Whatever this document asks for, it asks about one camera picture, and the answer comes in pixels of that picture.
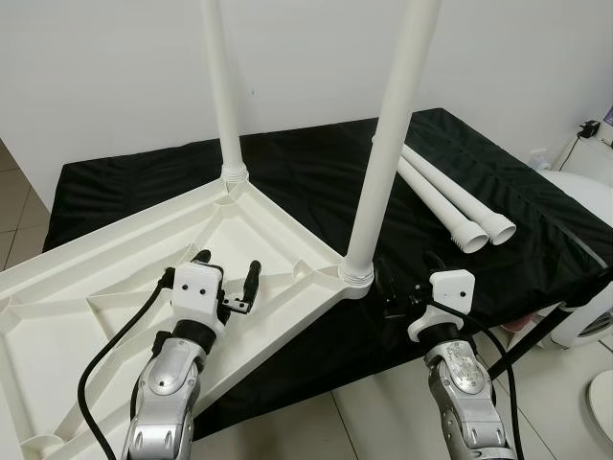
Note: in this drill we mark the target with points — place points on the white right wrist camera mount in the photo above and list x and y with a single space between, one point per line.
450 287

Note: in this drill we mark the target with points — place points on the black wall plug adapter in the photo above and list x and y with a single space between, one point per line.
588 128

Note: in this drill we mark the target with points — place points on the white plastic floor object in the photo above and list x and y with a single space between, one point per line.
586 216

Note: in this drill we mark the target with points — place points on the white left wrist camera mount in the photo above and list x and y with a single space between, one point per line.
196 287

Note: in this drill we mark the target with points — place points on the white round flat floor disc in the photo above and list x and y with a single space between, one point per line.
601 398

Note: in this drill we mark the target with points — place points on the white plastic table leg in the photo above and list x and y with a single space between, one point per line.
225 96
469 196
388 134
441 206

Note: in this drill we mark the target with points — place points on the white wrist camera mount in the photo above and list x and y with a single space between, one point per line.
450 287
196 287

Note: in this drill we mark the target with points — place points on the pink stool seat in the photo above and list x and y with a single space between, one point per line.
517 323

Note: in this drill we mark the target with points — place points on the white plastic table top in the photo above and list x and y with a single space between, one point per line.
268 240

